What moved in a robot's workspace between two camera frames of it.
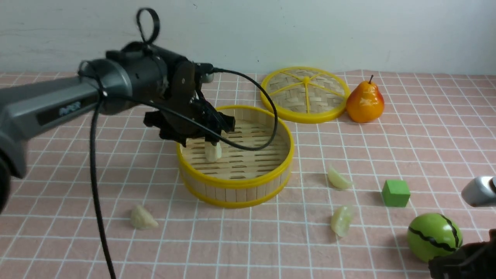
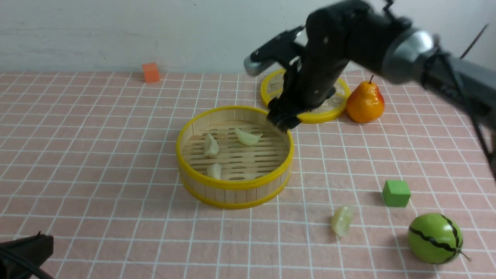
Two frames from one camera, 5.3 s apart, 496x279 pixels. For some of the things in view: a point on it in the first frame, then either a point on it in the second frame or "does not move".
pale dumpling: x=340 y=219 does not move
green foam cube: x=395 y=193 does not move
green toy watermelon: x=433 y=235 does not move
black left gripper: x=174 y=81 → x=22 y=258
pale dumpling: x=337 y=179 → x=247 y=139
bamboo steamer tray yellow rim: x=241 y=178 does not move
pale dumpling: x=141 y=219 → x=214 y=171
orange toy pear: x=365 y=103 does not move
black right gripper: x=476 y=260 → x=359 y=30
